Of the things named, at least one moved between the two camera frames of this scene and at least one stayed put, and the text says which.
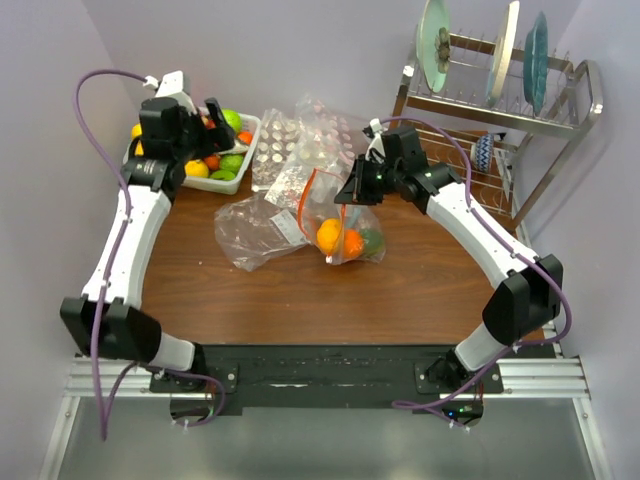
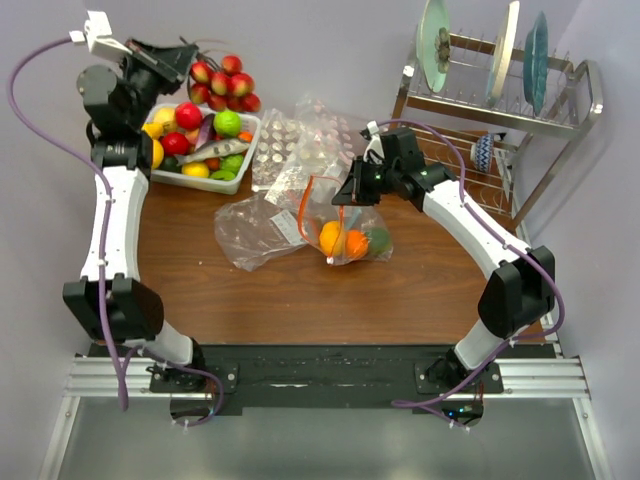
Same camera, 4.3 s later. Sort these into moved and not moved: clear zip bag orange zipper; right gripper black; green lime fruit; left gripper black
Moved: left gripper black
Not moved: green lime fruit; right gripper black; clear zip bag orange zipper
